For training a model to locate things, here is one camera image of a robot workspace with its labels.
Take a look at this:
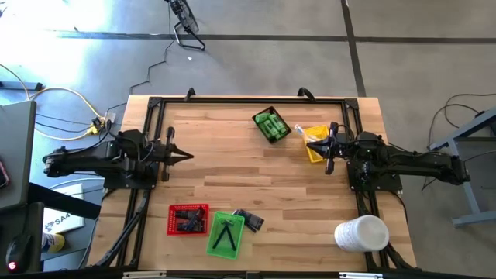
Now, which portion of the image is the black tube red print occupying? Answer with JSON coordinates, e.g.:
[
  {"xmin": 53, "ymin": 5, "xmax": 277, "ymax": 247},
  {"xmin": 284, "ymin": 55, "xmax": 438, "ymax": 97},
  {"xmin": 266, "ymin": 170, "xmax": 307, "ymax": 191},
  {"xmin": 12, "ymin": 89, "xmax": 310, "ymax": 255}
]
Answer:
[
  {"xmin": 186, "ymin": 207, "xmax": 206, "ymax": 229},
  {"xmin": 176, "ymin": 222, "xmax": 205, "ymax": 233}
]

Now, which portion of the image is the red plastic basket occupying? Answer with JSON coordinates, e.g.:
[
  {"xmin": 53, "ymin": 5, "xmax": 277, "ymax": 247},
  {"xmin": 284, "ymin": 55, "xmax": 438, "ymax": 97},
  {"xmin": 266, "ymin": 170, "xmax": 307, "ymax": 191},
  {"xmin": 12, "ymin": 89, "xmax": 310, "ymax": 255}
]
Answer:
[{"xmin": 166, "ymin": 203, "xmax": 210, "ymax": 236}]

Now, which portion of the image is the green plastic basket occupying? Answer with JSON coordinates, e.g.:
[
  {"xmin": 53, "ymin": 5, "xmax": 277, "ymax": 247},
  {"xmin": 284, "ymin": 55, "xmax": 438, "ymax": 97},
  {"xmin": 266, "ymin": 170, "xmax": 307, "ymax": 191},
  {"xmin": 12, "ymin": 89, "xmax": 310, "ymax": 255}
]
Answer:
[{"xmin": 205, "ymin": 211, "xmax": 246, "ymax": 260}]

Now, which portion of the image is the silver bracket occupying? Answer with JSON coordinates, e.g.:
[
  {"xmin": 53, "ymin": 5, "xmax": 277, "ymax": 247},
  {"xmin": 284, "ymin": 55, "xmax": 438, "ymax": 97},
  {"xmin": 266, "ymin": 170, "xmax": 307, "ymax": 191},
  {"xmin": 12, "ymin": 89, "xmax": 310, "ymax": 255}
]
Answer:
[
  {"xmin": 339, "ymin": 272, "xmax": 385, "ymax": 279},
  {"xmin": 122, "ymin": 270, "xmax": 168, "ymax": 279}
]

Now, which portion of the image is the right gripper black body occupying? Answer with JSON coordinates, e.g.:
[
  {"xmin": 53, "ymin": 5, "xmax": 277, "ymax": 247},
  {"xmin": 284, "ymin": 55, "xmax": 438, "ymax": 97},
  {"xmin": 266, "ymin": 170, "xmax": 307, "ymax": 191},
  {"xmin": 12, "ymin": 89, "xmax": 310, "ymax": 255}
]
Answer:
[{"xmin": 326, "ymin": 122, "xmax": 350, "ymax": 176}]

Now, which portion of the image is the black floor fan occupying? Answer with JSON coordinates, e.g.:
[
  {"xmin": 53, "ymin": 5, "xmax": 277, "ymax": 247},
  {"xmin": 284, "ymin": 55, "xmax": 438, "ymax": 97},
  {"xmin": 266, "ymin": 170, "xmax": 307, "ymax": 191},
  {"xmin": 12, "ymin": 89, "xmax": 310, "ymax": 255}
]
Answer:
[{"xmin": 164, "ymin": 0, "xmax": 207, "ymax": 52}]

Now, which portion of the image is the white printed box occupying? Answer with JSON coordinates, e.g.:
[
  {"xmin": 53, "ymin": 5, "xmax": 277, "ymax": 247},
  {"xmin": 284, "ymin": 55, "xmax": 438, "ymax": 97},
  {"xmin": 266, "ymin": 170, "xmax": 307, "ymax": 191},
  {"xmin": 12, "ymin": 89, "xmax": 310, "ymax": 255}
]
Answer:
[{"xmin": 41, "ymin": 183, "xmax": 86, "ymax": 234}]

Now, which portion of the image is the white round container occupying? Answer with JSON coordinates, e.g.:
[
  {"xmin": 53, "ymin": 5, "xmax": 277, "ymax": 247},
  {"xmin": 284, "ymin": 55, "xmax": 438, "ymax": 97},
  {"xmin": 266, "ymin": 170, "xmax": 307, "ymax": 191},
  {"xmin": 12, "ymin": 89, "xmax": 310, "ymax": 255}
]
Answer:
[{"xmin": 333, "ymin": 215, "xmax": 391, "ymax": 253}]

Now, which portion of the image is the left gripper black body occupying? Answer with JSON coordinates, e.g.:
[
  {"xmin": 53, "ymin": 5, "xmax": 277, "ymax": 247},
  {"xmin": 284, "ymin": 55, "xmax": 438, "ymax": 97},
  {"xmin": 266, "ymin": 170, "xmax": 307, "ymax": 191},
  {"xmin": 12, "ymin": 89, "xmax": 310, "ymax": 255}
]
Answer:
[{"xmin": 150, "ymin": 126, "xmax": 176, "ymax": 182}]

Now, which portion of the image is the cable with yellow plug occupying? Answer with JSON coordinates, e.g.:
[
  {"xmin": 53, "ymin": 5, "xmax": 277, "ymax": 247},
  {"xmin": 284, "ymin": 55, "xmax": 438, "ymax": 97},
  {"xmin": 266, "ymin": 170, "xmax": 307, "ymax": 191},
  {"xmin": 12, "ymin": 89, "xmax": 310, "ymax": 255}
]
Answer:
[{"xmin": 0, "ymin": 64, "xmax": 108, "ymax": 141}]

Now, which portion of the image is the black metal rig frame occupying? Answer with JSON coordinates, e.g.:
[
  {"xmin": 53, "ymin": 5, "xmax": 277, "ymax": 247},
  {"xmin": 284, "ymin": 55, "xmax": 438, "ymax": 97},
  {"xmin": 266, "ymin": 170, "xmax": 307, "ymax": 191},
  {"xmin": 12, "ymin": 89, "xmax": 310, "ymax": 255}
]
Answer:
[{"xmin": 29, "ymin": 95, "xmax": 419, "ymax": 279}]

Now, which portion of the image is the black desk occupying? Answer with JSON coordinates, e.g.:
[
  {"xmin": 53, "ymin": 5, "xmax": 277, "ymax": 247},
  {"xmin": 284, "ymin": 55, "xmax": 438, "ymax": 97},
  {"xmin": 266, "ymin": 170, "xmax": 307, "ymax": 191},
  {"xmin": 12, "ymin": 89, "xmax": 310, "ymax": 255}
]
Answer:
[{"xmin": 0, "ymin": 201, "xmax": 46, "ymax": 275}]

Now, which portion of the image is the black floor cable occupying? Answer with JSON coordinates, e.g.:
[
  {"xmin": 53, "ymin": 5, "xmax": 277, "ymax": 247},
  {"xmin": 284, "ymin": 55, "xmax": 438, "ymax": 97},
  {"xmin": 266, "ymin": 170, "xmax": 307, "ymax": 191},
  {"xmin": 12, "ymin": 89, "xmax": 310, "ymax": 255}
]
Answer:
[
  {"xmin": 420, "ymin": 92, "xmax": 496, "ymax": 193},
  {"xmin": 105, "ymin": 36, "xmax": 176, "ymax": 114}
]

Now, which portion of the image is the black plastic basket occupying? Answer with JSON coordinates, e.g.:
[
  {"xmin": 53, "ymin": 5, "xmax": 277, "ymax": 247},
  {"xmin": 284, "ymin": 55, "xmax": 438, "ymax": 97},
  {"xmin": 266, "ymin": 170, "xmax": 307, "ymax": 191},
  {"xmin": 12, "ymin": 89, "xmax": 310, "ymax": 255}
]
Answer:
[{"xmin": 251, "ymin": 105, "xmax": 292, "ymax": 145}]

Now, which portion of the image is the black computer mouse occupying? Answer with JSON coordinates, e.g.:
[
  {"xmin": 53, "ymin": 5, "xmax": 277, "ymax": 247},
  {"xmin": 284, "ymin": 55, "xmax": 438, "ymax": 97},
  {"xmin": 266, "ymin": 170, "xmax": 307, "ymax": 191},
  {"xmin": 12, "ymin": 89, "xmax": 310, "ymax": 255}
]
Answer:
[{"xmin": 5, "ymin": 231, "xmax": 34, "ymax": 273}]

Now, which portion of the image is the yellow plastic basket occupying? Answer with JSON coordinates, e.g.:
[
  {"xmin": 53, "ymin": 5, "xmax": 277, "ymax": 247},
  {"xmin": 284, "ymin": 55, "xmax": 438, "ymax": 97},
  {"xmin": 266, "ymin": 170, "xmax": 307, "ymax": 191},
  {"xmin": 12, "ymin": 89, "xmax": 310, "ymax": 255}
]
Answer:
[{"xmin": 301, "ymin": 124, "xmax": 331, "ymax": 164}]

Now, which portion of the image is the grey desk frame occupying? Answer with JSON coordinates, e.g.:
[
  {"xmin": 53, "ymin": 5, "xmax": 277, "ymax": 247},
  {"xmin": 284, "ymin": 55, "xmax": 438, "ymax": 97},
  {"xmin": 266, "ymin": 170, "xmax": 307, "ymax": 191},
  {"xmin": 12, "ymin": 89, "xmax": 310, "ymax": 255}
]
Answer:
[{"xmin": 427, "ymin": 107, "xmax": 496, "ymax": 229}]

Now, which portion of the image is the yellow white object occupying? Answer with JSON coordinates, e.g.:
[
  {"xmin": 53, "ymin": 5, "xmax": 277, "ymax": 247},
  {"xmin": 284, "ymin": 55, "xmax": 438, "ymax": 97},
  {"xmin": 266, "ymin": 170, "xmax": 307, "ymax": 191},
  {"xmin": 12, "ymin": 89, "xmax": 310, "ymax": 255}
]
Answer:
[{"xmin": 40, "ymin": 232, "xmax": 66, "ymax": 253}]

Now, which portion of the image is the grey desk top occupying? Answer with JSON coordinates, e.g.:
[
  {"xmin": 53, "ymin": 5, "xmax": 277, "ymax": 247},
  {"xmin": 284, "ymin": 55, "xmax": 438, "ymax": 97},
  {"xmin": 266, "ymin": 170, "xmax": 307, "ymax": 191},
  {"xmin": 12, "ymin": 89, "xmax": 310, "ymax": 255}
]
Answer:
[{"xmin": 0, "ymin": 99, "xmax": 38, "ymax": 212}]

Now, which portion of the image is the grey desk foot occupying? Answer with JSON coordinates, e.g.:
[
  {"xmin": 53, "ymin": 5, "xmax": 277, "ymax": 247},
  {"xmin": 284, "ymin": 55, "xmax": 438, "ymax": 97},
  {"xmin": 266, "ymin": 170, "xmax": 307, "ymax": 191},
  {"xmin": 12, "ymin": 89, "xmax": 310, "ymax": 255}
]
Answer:
[{"xmin": 0, "ymin": 80, "xmax": 44, "ymax": 91}]

